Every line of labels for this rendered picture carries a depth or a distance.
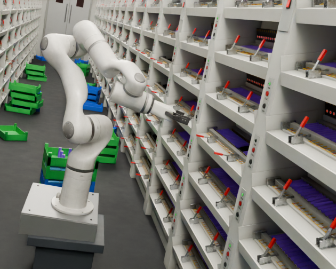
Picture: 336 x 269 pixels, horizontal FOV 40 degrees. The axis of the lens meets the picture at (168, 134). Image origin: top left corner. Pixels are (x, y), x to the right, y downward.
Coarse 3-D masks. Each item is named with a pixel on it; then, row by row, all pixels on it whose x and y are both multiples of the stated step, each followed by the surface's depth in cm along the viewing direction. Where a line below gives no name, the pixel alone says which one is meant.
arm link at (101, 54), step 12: (96, 48) 186; (108, 48) 187; (96, 60) 186; (108, 60) 183; (120, 60) 180; (108, 72) 183; (120, 72) 187; (132, 72) 174; (132, 84) 173; (144, 84) 174
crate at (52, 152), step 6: (48, 144) 282; (48, 150) 284; (54, 150) 286; (66, 150) 289; (72, 150) 290; (48, 156) 266; (54, 156) 285; (66, 156) 289; (48, 162) 266; (54, 162) 268; (60, 162) 269; (66, 162) 270; (96, 162) 277; (96, 168) 278
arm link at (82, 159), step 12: (96, 120) 195; (108, 120) 201; (96, 132) 194; (108, 132) 200; (84, 144) 202; (96, 144) 200; (72, 156) 196; (84, 156) 197; (96, 156) 199; (72, 168) 197; (84, 168) 197
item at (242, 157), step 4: (212, 132) 217; (216, 132) 215; (216, 136) 212; (220, 136) 209; (220, 140) 206; (224, 140) 203; (224, 144) 202; (228, 144) 197; (224, 148) 197; (228, 148) 196; (232, 148) 192; (236, 148) 191; (228, 152) 192; (232, 152) 192; (236, 152) 187; (240, 152) 186; (240, 156) 183; (244, 156) 181; (244, 160) 179
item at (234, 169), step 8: (200, 128) 224; (208, 128) 223; (216, 128) 223; (224, 128) 226; (240, 128) 219; (208, 136) 219; (200, 144) 220; (208, 144) 207; (216, 144) 206; (208, 152) 208; (224, 152) 195; (216, 160) 197; (224, 160) 186; (224, 168) 187; (232, 168) 177; (240, 168) 176; (232, 176) 178; (240, 176) 169
